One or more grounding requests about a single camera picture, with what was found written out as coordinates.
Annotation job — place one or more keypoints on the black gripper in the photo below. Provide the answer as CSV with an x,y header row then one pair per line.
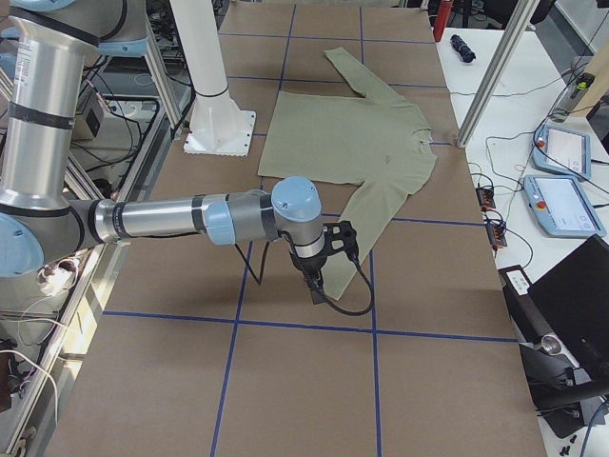
x,y
307,265

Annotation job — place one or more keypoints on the olive green long-sleeve shirt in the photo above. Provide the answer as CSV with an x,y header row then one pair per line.
x,y
375,140

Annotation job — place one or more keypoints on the orange circuit board module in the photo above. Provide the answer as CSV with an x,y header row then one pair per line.
x,y
485,198

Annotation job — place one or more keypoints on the black laptop computer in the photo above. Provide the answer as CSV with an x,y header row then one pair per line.
x,y
562,319

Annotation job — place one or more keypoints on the near blue teach pendant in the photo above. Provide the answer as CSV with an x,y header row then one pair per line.
x,y
561,207

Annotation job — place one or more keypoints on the blue teach pendant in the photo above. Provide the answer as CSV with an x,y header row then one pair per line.
x,y
563,151
561,207

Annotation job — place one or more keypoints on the dark blue folded umbrella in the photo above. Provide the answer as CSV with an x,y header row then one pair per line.
x,y
459,46

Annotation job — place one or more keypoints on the far blue teach pendant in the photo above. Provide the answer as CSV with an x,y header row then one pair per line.
x,y
563,151

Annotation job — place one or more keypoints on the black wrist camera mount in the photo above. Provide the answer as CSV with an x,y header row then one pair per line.
x,y
340,237

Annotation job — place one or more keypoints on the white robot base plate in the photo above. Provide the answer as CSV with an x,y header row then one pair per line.
x,y
213,135

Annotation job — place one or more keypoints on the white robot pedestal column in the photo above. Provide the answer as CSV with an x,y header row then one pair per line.
x,y
198,32

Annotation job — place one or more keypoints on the aluminium frame post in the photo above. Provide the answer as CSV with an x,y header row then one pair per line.
x,y
510,39

